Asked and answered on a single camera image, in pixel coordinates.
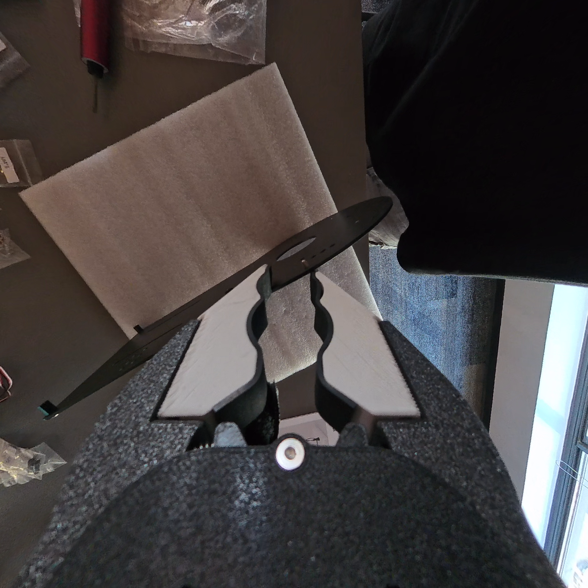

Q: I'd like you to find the dark grey desk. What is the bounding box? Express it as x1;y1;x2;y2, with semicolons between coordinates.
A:
0;0;373;588

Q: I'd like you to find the small grey labelled bag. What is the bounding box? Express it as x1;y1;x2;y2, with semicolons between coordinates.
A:
0;32;30;88

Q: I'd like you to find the white foam sheet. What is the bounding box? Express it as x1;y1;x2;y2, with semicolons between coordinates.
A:
19;62;384;382

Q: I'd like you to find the small bag with silver nuts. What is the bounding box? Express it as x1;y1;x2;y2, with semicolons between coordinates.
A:
0;229;30;269

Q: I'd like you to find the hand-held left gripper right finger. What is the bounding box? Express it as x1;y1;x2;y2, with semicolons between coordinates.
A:
309;271;421;444

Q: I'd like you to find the window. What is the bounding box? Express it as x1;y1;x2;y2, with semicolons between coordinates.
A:
521;285;588;588

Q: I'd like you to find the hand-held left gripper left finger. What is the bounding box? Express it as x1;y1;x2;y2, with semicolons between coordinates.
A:
157;266;280;445

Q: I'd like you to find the red handled screwdriver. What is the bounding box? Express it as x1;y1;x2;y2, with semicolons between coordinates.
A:
80;0;111;113

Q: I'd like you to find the large clear plastic bag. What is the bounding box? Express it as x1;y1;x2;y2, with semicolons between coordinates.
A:
110;0;267;65

